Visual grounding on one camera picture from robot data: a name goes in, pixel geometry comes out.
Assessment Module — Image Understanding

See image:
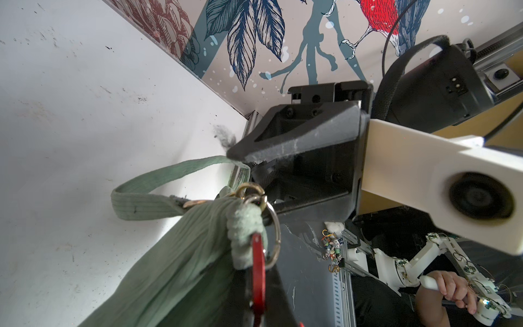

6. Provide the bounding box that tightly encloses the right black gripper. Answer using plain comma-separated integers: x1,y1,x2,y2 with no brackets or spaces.
226,81,373,223

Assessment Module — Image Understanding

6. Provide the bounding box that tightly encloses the operator hand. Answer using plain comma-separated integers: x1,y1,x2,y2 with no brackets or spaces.
428,271,478,314

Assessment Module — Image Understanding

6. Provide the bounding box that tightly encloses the green corduroy bag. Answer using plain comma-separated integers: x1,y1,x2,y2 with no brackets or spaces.
83,156,266,326

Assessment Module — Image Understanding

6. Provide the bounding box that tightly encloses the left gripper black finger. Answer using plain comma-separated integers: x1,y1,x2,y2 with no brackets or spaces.
222,267,298,326

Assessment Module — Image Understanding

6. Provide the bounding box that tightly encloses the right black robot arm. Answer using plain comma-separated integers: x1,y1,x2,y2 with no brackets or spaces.
227,35,494,222

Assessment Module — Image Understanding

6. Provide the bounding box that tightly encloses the red white bear charm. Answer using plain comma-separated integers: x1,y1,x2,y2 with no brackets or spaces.
251,233,266,327

